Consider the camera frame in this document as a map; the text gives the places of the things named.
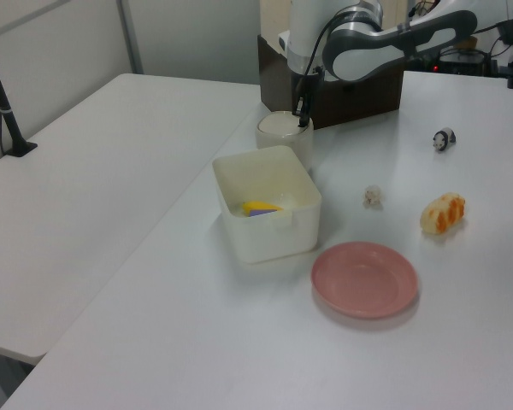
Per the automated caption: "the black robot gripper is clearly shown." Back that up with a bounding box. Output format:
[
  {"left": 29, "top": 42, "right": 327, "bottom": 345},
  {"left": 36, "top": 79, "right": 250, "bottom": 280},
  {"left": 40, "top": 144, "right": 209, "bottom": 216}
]
[{"left": 291, "top": 67, "right": 326, "bottom": 128}]

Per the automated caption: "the cream push-lid trash can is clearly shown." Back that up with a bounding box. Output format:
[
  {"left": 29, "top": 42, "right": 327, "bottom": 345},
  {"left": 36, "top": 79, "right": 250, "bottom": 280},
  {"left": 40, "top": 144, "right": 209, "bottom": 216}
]
[{"left": 255, "top": 110, "right": 315, "bottom": 172}]

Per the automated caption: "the dark brown drawer cabinet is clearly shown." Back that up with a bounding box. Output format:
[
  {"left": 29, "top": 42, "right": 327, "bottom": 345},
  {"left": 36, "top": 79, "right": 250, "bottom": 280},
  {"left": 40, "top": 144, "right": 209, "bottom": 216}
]
[{"left": 256, "top": 33, "right": 405, "bottom": 131}]

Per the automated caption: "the yellow and blue item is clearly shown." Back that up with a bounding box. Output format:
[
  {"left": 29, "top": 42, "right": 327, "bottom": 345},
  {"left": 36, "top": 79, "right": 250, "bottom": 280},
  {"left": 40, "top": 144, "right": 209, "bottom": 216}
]
[{"left": 242, "top": 201, "right": 285, "bottom": 214}]

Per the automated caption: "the crumpled white paper ball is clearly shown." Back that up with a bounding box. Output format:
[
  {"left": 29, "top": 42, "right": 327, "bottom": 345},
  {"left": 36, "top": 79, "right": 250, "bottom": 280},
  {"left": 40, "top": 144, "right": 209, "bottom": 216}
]
[{"left": 363, "top": 184, "right": 385, "bottom": 209}]

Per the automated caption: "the cream plastic storage box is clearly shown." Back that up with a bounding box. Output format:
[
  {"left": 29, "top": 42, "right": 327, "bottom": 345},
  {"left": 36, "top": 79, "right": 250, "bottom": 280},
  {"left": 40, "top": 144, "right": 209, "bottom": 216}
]
[{"left": 211, "top": 144, "right": 323, "bottom": 264}]

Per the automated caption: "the black white panda figurine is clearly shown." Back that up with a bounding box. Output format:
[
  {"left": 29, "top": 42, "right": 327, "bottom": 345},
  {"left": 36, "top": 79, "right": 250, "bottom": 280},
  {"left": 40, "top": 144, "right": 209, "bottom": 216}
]
[{"left": 432, "top": 127, "right": 457, "bottom": 154}]

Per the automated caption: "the black device with red light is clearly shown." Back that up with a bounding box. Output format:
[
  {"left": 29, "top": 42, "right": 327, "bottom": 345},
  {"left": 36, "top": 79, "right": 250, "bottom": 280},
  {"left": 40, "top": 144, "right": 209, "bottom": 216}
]
[{"left": 438, "top": 50, "right": 486, "bottom": 74}]

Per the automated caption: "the toasted bread loaf toy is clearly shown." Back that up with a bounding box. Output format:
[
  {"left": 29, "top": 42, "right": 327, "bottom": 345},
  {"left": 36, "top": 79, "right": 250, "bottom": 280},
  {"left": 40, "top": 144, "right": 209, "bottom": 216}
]
[{"left": 419, "top": 192, "right": 468, "bottom": 235}]

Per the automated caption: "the pink round plate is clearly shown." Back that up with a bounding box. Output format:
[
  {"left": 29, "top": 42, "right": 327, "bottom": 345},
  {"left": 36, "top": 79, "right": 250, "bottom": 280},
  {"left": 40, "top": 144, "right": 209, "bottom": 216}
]
[{"left": 310, "top": 241, "right": 420, "bottom": 320}]

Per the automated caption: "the small cardboard box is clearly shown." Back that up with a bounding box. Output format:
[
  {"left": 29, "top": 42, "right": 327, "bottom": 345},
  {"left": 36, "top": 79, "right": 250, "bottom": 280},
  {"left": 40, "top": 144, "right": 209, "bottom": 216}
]
[{"left": 451, "top": 36, "right": 479, "bottom": 52}]

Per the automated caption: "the black pole with clamp base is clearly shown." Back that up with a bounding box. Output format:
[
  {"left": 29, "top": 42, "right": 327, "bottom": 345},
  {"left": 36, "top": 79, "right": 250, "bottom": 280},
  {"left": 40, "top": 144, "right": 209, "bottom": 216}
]
[{"left": 0, "top": 32, "right": 38, "bottom": 159}]

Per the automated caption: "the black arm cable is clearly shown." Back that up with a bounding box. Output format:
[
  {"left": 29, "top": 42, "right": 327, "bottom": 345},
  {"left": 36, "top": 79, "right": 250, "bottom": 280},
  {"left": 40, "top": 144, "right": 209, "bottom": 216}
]
[{"left": 305, "top": 7, "right": 358, "bottom": 80}]

